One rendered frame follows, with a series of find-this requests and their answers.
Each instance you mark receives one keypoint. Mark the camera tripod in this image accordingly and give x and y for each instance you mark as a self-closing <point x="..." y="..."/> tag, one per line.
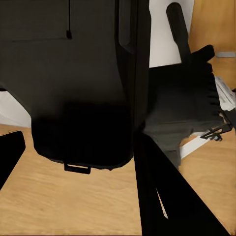
<point x="182" y="98"/>

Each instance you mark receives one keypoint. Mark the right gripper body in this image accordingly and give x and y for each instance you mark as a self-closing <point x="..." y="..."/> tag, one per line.
<point x="231" y="115"/>

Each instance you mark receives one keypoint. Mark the digital camera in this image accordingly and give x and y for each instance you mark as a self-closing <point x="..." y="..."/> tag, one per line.
<point x="80" y="68"/>

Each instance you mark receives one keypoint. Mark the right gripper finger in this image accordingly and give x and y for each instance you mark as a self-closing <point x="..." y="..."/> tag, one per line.
<point x="219" y="130"/>

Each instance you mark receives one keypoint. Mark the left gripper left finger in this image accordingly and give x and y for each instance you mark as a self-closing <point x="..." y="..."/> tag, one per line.
<point x="12" y="146"/>

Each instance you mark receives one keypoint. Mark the bookcase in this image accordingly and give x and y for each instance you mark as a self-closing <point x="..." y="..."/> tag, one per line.
<point x="12" y="113"/>

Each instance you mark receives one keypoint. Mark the door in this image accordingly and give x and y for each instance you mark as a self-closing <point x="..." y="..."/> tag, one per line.
<point x="214" y="22"/>

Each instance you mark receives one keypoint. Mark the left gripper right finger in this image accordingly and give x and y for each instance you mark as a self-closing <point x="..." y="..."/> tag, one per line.
<point x="187" y="214"/>

